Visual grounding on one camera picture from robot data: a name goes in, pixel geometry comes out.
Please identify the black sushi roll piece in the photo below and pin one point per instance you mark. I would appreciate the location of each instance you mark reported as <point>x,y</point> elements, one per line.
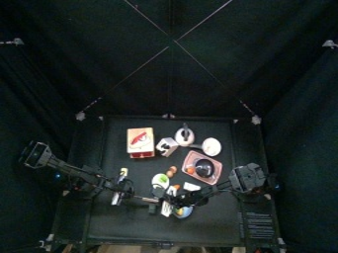
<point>152,208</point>

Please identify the red snack box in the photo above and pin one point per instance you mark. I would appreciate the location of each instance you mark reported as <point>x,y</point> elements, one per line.
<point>140,141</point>

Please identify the white card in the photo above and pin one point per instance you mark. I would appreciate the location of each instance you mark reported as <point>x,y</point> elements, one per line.
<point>191,186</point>

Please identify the small orange toy piece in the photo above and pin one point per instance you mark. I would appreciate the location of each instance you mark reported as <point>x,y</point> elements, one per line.
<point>190,170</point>

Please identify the white round ladle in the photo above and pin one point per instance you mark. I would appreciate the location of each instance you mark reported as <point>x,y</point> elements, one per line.
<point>211,147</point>

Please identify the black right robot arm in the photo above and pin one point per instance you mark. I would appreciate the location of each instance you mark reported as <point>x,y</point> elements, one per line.
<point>247,178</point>

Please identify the white cube with black print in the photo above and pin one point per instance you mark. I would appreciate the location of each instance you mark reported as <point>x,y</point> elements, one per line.
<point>167,146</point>

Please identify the white and yellow plastic piece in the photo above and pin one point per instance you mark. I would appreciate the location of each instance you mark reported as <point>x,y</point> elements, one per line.
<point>123,172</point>

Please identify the blue bowl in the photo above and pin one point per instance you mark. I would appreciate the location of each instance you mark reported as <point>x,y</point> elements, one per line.
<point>183,212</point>

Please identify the wooden toy knife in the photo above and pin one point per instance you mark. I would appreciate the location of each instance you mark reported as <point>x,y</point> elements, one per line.
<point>147,199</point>

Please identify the grey frame corner bracket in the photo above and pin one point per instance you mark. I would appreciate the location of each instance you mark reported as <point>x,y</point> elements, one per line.
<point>16,42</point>
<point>255,119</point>
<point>168,115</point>
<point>329,43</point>
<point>80,116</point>

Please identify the brown toy sushi piece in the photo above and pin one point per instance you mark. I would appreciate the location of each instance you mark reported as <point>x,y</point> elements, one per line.
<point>168,174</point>

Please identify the black bowl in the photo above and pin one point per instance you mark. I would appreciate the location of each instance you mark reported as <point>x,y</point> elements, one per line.
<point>204,168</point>

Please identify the white text label sticker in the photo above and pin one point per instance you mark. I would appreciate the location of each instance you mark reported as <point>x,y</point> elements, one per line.
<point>258,225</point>

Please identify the orange toy sushi piece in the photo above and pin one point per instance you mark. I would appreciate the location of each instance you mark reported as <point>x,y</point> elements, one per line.
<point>172,169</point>

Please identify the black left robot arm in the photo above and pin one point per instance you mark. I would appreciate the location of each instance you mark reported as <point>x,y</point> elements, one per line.
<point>66,168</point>

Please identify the pink rectangular tray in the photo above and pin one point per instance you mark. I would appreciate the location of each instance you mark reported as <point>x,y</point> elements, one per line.
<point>203,167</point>

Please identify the white and orange sushi piece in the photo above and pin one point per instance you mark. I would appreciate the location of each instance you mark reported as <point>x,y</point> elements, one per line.
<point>172,189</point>

